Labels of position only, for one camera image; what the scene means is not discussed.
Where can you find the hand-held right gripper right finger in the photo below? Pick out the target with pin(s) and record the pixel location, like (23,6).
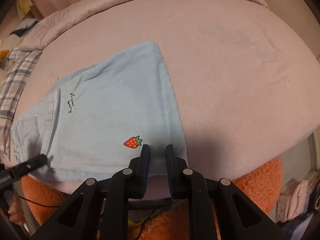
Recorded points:
(170,160)

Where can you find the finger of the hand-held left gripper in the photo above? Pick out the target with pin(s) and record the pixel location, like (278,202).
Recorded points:
(30,165)

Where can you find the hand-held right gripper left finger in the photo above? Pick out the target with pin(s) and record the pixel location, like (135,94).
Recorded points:
(145,160)

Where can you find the light blue strawberry print pants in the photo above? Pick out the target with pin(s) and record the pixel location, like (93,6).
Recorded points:
(100,110)

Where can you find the person's left hand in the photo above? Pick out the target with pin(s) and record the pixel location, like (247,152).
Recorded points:
(17,212)

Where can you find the small yellow object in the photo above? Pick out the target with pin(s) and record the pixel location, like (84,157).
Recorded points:
(135,223)

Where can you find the plaid pillow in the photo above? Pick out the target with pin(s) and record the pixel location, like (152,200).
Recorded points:
(17,53)
(15,85)

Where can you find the orange fluffy rug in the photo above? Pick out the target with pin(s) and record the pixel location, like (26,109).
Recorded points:
(250,180)

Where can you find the white goose plush toy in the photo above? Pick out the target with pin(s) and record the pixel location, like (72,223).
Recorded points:
(3,55)

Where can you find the pink patterned bag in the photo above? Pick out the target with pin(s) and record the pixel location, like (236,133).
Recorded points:
(292,200)

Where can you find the blue striped pillow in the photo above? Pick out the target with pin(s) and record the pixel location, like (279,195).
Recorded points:
(23,26)

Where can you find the yellow hanging cloth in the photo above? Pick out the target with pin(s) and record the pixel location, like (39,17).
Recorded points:
(24,7)

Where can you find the pink-grey quilt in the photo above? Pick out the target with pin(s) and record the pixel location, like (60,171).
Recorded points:
(125,0)

